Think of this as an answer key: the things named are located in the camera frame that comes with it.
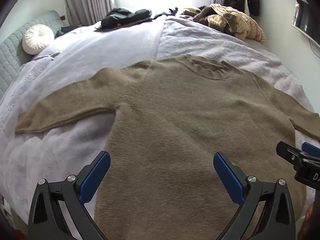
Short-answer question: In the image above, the round white pleated pillow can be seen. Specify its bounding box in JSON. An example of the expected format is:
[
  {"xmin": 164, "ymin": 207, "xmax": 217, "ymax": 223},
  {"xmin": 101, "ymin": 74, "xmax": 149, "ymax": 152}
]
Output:
[{"xmin": 22, "ymin": 24, "xmax": 55, "ymax": 55}]

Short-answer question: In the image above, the television cable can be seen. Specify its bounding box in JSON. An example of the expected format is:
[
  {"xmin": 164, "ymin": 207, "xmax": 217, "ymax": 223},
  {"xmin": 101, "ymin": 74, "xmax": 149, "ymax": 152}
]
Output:
[{"xmin": 309, "ymin": 38, "xmax": 320, "ymax": 60}]

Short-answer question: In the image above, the grey quilted headboard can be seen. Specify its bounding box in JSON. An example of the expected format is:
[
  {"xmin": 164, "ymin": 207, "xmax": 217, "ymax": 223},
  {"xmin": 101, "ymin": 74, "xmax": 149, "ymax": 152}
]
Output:
[{"xmin": 0, "ymin": 10, "xmax": 62, "ymax": 101}]

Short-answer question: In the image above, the black clothes pile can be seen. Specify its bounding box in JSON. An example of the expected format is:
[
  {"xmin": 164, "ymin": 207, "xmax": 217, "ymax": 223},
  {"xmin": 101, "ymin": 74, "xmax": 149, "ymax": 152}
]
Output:
[{"xmin": 101, "ymin": 8, "xmax": 153, "ymax": 30}]

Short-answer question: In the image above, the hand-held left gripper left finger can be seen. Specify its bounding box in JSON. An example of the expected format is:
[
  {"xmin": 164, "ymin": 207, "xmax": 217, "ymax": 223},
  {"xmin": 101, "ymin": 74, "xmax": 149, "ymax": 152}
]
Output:
[{"xmin": 28, "ymin": 151, "xmax": 111, "ymax": 240}]

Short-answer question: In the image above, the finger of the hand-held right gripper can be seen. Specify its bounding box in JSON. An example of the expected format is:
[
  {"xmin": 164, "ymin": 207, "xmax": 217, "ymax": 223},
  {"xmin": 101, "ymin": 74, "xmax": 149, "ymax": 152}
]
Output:
[
  {"xmin": 276, "ymin": 141, "xmax": 304, "ymax": 167},
  {"xmin": 301, "ymin": 142, "xmax": 320, "ymax": 157}
]

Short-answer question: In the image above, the wall-mounted television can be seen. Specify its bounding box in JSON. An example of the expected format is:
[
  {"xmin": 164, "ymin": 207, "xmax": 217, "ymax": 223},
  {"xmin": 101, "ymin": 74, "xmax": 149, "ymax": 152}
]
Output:
[{"xmin": 291, "ymin": 0, "xmax": 320, "ymax": 48}]

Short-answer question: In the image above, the yellow striped clothes pile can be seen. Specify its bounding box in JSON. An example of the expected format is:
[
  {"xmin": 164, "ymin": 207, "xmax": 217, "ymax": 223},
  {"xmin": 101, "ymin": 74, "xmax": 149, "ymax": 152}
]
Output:
[{"xmin": 180, "ymin": 3, "xmax": 265, "ymax": 43}]

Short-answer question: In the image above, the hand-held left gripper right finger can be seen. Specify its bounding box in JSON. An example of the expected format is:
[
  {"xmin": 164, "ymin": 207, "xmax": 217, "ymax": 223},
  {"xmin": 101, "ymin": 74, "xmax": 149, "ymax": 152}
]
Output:
[{"xmin": 213, "ymin": 152, "xmax": 296, "ymax": 240}]

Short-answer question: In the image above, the dark cloth by headboard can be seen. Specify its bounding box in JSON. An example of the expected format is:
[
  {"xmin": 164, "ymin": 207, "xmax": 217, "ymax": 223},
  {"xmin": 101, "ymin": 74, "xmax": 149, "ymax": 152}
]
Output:
[{"xmin": 56, "ymin": 24, "xmax": 83, "ymax": 37}]

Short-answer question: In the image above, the small black cloth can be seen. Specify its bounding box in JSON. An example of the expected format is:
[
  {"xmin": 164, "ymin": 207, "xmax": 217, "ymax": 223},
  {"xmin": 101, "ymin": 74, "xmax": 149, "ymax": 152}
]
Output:
[{"xmin": 153, "ymin": 7, "xmax": 179, "ymax": 20}]

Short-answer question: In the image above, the tan knit sweater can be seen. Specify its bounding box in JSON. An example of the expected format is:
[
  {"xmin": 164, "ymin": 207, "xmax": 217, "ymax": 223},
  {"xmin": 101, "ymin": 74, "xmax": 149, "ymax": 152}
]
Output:
[{"xmin": 15, "ymin": 56, "xmax": 320, "ymax": 240}]

